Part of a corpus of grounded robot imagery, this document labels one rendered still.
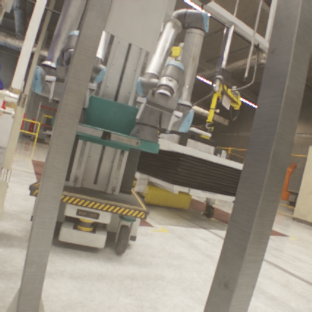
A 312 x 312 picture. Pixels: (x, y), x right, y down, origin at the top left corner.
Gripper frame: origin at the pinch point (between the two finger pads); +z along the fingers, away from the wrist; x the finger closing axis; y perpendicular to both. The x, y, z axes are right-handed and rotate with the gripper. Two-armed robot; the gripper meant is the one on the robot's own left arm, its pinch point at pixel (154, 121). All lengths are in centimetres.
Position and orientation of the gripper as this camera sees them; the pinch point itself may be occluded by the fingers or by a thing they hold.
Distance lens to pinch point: 102.4
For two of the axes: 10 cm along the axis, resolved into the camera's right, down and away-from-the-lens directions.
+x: 9.4, 3.5, 0.4
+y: 1.7, -3.6, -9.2
